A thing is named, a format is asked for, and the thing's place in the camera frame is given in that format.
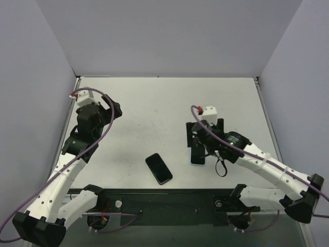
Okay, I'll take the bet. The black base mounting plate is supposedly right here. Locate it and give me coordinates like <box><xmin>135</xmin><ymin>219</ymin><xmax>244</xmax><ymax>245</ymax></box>
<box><xmin>69</xmin><ymin>188</ymin><xmax>265</xmax><ymax>227</ymax></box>

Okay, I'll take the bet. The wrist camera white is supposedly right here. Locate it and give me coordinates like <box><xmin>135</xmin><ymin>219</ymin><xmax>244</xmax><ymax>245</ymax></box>
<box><xmin>76</xmin><ymin>90</ymin><xmax>94</xmax><ymax>107</ymax></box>
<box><xmin>201</xmin><ymin>105</ymin><xmax>217</xmax><ymax>126</ymax></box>

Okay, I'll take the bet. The black phone case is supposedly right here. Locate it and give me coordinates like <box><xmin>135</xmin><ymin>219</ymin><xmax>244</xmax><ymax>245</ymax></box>
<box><xmin>145</xmin><ymin>153</ymin><xmax>173</xmax><ymax>185</ymax></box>

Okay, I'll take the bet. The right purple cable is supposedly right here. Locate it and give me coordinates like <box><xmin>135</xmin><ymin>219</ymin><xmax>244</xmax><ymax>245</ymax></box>
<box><xmin>190</xmin><ymin>104</ymin><xmax>329</xmax><ymax>234</ymax></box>

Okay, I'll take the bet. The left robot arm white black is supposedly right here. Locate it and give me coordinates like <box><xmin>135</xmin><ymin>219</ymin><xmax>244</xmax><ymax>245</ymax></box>
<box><xmin>12</xmin><ymin>91</ymin><xmax>122</xmax><ymax>246</ymax></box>

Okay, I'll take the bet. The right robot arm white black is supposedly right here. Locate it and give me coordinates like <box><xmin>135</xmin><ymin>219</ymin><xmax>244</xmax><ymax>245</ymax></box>
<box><xmin>186</xmin><ymin>118</ymin><xmax>324</xmax><ymax>224</ymax></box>

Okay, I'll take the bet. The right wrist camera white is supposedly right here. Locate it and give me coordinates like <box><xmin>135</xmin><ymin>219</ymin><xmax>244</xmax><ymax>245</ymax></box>
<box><xmin>201</xmin><ymin>105</ymin><xmax>217</xmax><ymax>126</ymax></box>

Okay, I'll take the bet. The light blue cased phone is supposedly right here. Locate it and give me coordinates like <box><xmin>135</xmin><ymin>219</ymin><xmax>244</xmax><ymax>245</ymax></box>
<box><xmin>190</xmin><ymin>147</ymin><xmax>206</xmax><ymax>166</ymax></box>

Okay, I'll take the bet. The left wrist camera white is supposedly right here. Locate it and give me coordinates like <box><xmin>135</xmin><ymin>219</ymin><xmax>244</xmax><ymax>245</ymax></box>
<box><xmin>76</xmin><ymin>90</ymin><xmax>94</xmax><ymax>107</ymax></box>

